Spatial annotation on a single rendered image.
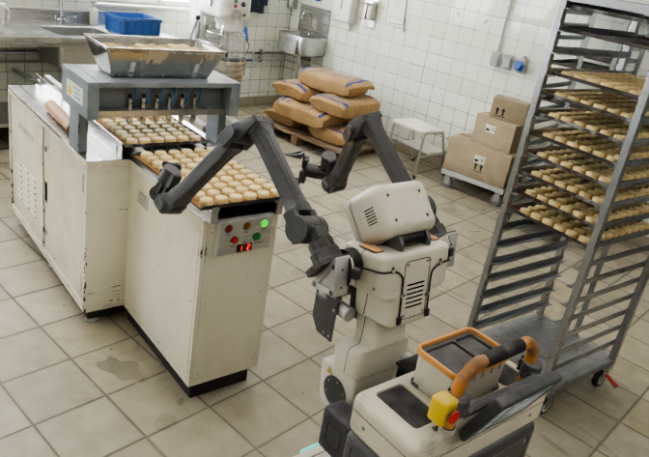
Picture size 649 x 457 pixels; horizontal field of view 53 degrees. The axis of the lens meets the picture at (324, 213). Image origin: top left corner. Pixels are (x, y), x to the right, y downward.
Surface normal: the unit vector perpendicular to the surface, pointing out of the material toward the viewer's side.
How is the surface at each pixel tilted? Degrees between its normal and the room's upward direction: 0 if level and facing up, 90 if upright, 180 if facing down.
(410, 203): 48
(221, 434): 0
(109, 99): 90
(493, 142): 94
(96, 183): 90
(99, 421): 0
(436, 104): 90
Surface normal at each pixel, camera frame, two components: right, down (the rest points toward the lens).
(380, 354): 0.63, 0.25
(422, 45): -0.68, 0.18
